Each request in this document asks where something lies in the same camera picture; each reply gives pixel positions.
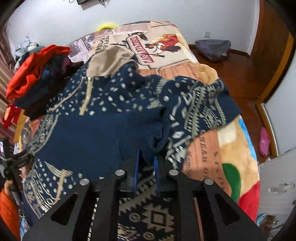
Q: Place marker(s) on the printed bed blanket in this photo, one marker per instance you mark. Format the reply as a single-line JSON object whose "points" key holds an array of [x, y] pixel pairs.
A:
{"points": [[225, 154]]}

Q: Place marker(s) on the dark folded clothes stack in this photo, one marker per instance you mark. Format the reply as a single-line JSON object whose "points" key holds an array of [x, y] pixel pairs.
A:
{"points": [[56, 74]]}

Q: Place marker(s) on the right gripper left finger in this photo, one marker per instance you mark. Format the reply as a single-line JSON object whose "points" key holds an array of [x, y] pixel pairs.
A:
{"points": [[90, 211]]}

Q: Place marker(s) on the clutter pile on box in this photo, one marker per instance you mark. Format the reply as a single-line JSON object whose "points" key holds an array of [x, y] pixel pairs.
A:
{"points": [[24, 50]]}

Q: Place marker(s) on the pink clog shoe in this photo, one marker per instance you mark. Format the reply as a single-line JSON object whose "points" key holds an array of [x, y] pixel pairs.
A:
{"points": [[264, 142]]}

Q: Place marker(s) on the red plush toy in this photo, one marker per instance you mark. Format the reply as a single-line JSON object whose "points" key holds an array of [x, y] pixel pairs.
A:
{"points": [[11, 115]]}

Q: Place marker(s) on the small wall monitor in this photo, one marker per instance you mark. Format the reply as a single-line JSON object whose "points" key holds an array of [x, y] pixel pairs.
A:
{"points": [[81, 1]]}

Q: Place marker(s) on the grey backpack on floor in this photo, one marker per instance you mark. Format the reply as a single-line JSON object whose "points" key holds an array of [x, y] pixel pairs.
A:
{"points": [[213, 50]]}

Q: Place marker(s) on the wooden door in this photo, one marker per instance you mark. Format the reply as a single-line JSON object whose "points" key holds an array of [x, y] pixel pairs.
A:
{"points": [[272, 51]]}

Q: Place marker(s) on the white wall socket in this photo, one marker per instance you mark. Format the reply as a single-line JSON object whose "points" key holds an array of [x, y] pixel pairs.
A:
{"points": [[207, 34]]}

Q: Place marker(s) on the red folded garment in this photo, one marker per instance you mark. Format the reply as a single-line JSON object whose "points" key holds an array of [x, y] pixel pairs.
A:
{"points": [[31, 70]]}

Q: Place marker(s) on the white sliding wardrobe door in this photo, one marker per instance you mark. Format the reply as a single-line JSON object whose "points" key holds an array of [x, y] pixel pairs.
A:
{"points": [[279, 114]]}

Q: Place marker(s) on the person left hand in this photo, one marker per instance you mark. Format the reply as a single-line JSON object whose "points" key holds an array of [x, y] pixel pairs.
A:
{"points": [[7, 188]]}

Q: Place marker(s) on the striped pink curtain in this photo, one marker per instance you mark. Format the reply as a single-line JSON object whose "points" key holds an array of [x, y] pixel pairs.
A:
{"points": [[7, 66]]}

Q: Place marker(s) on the navy patterned hooded jacket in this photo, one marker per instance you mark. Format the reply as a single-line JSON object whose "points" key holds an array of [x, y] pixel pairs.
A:
{"points": [[98, 121]]}

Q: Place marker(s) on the white suitcase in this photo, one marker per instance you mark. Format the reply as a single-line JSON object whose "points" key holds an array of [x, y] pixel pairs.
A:
{"points": [[277, 187]]}

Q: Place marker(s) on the yellow round object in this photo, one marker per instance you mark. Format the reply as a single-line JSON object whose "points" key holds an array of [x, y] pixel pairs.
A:
{"points": [[106, 26]]}

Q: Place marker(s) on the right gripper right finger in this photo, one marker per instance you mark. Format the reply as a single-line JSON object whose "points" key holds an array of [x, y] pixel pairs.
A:
{"points": [[203, 211]]}

